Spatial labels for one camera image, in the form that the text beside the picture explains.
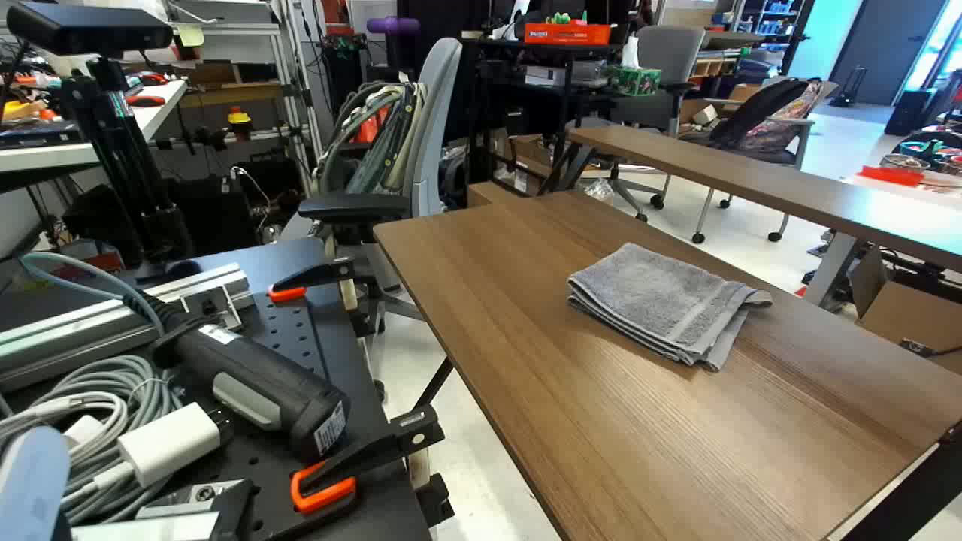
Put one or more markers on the black swivel chair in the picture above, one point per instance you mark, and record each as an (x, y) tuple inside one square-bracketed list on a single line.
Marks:
[(772, 109)]

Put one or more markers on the grey mesh office chair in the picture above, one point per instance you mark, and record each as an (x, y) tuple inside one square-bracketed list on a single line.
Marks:
[(670, 55)]

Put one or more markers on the black camera tripod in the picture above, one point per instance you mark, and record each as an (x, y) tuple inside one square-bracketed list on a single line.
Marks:
[(132, 170)]

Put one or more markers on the grey office chair black armrest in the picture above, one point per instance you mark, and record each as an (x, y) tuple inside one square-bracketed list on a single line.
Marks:
[(433, 130)]

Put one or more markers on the grey terry towel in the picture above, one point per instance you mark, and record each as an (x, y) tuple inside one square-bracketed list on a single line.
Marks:
[(664, 302)]

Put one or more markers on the red flat tool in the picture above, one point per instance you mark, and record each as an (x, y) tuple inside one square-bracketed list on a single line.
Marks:
[(892, 175)]

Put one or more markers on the green patterned box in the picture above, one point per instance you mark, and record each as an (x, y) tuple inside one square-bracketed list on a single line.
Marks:
[(633, 79)]

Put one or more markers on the purple cylinder object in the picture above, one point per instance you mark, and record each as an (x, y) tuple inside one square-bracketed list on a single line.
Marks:
[(391, 24)]

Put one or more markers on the black handheld scanner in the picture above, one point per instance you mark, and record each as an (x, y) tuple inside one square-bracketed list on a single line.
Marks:
[(256, 384)]

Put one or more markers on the orange plastic bin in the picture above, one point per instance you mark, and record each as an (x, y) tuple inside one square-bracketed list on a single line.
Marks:
[(567, 35)]

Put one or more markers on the silver aluminium extrusion bar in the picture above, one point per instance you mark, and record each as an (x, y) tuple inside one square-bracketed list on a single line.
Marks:
[(92, 318)]

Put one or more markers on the long wooden side table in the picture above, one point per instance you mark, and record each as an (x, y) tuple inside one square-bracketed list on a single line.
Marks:
[(762, 185)]

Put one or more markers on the white workbench shelf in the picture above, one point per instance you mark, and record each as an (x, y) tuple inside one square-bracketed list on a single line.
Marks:
[(62, 150)]

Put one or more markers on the pale blue rounded object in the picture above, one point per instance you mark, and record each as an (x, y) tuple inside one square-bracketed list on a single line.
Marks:
[(33, 484)]

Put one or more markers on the white power adapter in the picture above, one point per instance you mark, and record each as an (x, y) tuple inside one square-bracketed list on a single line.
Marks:
[(169, 439)]

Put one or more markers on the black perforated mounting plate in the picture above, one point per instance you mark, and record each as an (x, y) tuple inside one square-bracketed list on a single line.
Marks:
[(310, 345)]

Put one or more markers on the black stereo camera bar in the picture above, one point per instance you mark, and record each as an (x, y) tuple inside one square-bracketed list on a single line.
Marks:
[(86, 24)]

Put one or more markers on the brown cardboard box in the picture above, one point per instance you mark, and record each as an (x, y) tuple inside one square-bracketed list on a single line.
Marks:
[(911, 317)]

